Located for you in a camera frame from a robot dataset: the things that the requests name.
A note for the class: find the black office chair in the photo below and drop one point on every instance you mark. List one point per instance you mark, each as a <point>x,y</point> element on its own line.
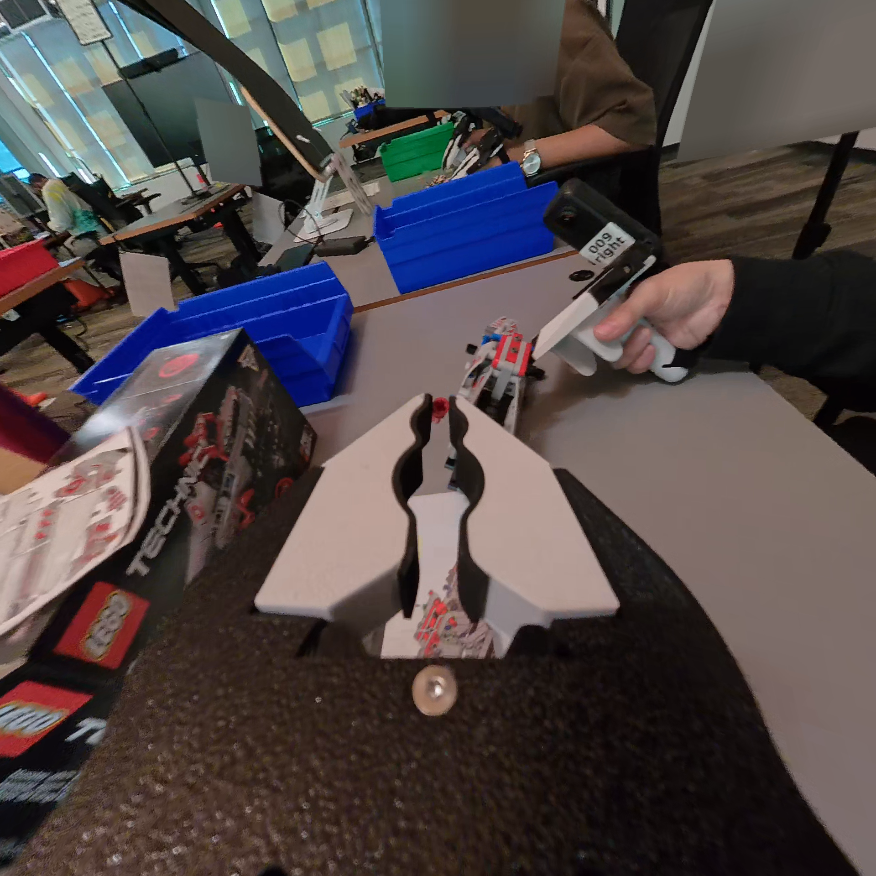
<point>674,68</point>

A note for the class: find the black grey toy brick vehicle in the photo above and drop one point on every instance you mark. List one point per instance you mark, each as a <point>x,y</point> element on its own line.
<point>503,356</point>

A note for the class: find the dark cardboard box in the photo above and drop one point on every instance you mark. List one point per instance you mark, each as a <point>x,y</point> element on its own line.
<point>20,438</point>

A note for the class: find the white hanging paper sign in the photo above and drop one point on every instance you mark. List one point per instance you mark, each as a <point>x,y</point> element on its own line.
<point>85,20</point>

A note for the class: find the blue plastic bin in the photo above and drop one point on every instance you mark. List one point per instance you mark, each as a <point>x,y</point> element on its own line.
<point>274,321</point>
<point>465,233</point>

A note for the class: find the white folded card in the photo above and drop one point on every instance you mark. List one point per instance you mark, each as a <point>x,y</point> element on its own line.
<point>147,284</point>

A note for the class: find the small blue tool bin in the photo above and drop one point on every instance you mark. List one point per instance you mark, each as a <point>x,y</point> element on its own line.
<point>368,109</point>

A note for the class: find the large framed marker sign stand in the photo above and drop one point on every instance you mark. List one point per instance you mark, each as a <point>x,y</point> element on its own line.
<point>831,185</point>

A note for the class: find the white instruction booklet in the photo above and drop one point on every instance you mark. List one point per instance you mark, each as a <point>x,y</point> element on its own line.
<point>438,547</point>

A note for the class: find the red plastic bin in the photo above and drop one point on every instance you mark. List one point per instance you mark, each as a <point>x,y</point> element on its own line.
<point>24,267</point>

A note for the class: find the black flat pad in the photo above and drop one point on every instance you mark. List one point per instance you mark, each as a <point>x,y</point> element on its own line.
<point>295,257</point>

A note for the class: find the printed paper sheet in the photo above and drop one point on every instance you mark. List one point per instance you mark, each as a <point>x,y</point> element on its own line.
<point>61,534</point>

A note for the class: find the black power adapter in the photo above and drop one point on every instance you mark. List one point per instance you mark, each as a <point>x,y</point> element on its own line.
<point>342,244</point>

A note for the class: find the green plastic bin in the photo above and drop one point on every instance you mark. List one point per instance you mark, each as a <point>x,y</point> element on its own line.
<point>410,154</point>

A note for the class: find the person's right hand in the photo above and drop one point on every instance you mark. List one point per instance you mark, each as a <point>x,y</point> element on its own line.
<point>677,301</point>

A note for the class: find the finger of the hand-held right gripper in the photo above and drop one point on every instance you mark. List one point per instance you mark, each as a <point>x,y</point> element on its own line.
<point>575,318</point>

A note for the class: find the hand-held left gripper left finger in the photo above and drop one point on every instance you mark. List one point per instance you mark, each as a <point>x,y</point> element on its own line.
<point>328,534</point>

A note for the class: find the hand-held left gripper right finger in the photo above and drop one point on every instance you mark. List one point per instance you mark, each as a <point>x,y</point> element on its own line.
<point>540,540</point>

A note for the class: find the neighbouring grey desk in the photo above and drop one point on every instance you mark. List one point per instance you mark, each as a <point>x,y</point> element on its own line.
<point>356,277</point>

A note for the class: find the black toy set box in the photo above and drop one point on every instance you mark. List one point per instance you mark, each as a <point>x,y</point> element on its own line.
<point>226,424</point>

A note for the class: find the person's right forearm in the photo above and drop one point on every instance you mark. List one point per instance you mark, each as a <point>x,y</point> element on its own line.
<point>787,315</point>

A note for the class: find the wooden edged office desk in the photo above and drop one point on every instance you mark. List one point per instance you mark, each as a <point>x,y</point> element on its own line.
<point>171,215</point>

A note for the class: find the red toy brick pin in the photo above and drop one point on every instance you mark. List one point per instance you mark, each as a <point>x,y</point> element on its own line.
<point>439,408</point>

